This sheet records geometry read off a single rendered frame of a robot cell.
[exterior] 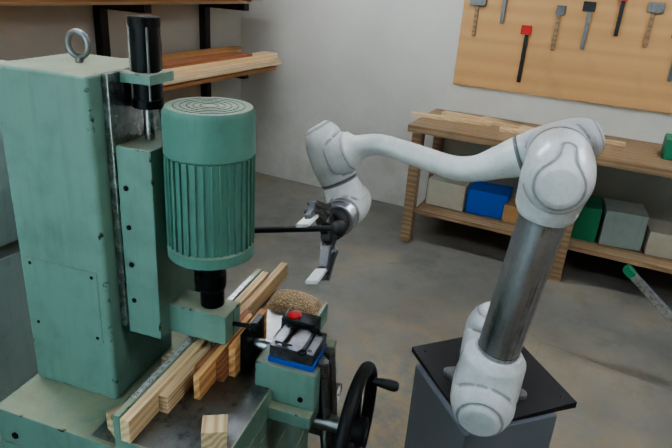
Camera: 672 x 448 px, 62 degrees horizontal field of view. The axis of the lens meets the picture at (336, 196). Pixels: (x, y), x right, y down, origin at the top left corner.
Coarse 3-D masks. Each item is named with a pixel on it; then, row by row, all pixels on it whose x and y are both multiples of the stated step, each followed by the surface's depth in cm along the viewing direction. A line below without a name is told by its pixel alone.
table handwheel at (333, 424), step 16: (368, 368) 119; (352, 384) 113; (368, 384) 130; (352, 400) 110; (368, 400) 132; (336, 416) 121; (352, 416) 109; (368, 416) 132; (336, 432) 108; (352, 432) 118; (368, 432) 132
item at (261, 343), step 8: (256, 320) 124; (248, 328) 121; (240, 336) 119; (248, 336) 119; (256, 336) 124; (240, 344) 120; (248, 344) 120; (256, 344) 123; (264, 344) 122; (240, 352) 120; (248, 352) 121; (256, 352) 126; (240, 360) 121; (248, 360) 122; (240, 368) 122
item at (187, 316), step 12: (180, 300) 122; (192, 300) 123; (228, 300) 124; (180, 312) 121; (192, 312) 120; (204, 312) 119; (216, 312) 119; (228, 312) 119; (180, 324) 122; (192, 324) 121; (204, 324) 120; (216, 324) 119; (228, 324) 119; (204, 336) 121; (216, 336) 120; (228, 336) 120
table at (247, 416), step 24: (216, 384) 118; (240, 384) 118; (192, 408) 111; (216, 408) 111; (240, 408) 112; (264, 408) 115; (288, 408) 117; (144, 432) 104; (168, 432) 105; (192, 432) 105; (240, 432) 106
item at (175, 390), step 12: (276, 276) 154; (264, 288) 148; (252, 300) 142; (264, 300) 148; (240, 312) 136; (192, 360) 118; (180, 372) 115; (192, 372) 116; (168, 384) 111; (180, 384) 112; (192, 384) 117; (168, 396) 108; (180, 396) 113; (168, 408) 109
